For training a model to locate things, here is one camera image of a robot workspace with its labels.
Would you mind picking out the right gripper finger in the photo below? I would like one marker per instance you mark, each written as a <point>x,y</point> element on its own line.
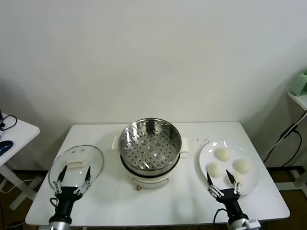
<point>231,177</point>
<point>210,180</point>

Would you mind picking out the white oval plate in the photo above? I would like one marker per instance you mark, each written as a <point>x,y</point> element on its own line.
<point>247,148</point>

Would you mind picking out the white steamed baozi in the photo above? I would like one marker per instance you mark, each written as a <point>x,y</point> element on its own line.
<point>223,153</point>
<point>215,170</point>
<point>242,165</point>
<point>240,179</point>

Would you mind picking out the white side desk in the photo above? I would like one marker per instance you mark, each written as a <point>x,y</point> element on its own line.
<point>21,134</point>

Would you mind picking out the pale green box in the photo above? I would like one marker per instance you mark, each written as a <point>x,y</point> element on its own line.
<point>299,83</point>

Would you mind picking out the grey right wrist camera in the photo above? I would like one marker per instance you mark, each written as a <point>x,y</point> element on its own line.
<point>254,225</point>

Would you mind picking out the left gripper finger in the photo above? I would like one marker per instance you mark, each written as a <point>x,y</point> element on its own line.
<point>62,176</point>
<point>88,176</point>

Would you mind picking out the blue computer mouse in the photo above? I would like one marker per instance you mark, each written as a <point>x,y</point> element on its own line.
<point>5,145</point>

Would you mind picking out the stainless steel steamer basket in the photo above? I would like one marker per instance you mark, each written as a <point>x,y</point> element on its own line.
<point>149,148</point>

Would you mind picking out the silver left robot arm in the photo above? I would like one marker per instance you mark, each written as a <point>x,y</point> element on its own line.
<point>60,226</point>

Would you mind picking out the glass pot lid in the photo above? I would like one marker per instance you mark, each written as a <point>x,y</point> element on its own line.
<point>92,158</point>

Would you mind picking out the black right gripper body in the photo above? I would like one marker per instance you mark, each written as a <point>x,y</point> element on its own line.
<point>230,201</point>

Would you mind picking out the steel steamer pot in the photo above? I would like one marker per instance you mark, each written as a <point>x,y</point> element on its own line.
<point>148,182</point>

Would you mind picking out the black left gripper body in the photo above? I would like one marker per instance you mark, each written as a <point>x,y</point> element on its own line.
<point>66,198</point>

